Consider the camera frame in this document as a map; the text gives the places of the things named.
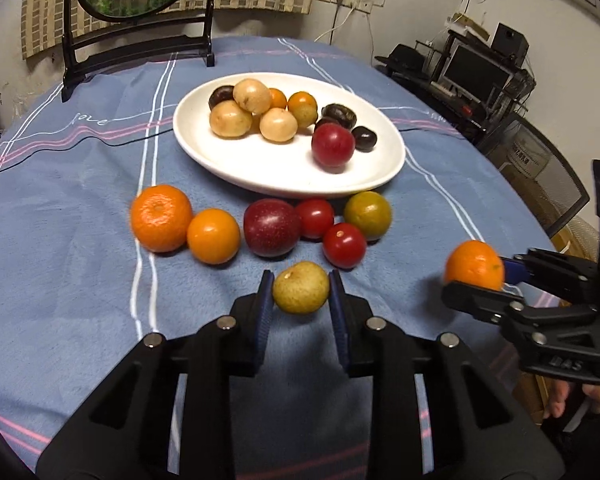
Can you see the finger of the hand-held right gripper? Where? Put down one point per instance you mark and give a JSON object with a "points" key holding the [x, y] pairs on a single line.
{"points": [[480, 302], [515, 271]]}

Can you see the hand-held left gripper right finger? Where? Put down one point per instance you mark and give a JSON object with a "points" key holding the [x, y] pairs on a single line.
{"points": [[341, 330]]}

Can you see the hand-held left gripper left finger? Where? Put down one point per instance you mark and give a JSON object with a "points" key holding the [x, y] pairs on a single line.
{"points": [[261, 330]]}

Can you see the orange mandarin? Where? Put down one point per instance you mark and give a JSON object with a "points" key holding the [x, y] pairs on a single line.
{"points": [[161, 217], [472, 265]]}

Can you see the small yellow green fruit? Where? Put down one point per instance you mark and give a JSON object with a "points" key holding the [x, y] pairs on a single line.
{"points": [[300, 288]]}

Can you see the white round plate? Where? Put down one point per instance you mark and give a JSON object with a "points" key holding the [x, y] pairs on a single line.
{"points": [[280, 175]]}

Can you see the large red tomato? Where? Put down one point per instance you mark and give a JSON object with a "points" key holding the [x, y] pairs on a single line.
{"points": [[333, 146]]}

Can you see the beige round fruit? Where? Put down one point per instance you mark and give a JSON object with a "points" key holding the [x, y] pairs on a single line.
{"points": [[251, 95], [229, 120], [278, 125]]}

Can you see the dark brown mangosteen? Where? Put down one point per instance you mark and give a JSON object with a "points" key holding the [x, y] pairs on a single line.
{"points": [[340, 115]]}

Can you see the orange tomato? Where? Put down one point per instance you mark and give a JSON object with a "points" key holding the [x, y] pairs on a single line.
{"points": [[213, 236], [278, 97], [302, 105]]}

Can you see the person's right hand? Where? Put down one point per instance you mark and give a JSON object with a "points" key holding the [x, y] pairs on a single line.
{"points": [[557, 402]]}

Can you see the small red tomato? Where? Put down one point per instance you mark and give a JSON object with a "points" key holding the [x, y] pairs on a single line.
{"points": [[344, 246]]}

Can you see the black mesh office chair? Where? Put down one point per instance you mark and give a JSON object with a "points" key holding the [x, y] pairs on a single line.
{"points": [[540, 172]]}

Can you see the dark red plum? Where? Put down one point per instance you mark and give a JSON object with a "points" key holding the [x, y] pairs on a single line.
{"points": [[272, 227]]}

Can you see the green yellow tomato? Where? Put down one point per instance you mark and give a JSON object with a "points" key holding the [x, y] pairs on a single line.
{"points": [[368, 215]]}

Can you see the black computer desk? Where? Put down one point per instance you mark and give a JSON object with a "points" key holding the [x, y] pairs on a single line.
{"points": [[455, 122]]}

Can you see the blue checked tablecloth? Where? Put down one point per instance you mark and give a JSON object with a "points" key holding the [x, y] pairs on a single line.
{"points": [[80, 285]]}

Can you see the black computer monitor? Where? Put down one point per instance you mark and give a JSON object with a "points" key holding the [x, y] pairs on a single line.
{"points": [[475, 70]]}

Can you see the black speaker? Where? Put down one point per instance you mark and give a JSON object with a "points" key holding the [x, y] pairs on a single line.
{"points": [[510, 42]]}

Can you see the black hat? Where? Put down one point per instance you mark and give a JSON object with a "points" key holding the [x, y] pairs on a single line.
{"points": [[405, 58]]}

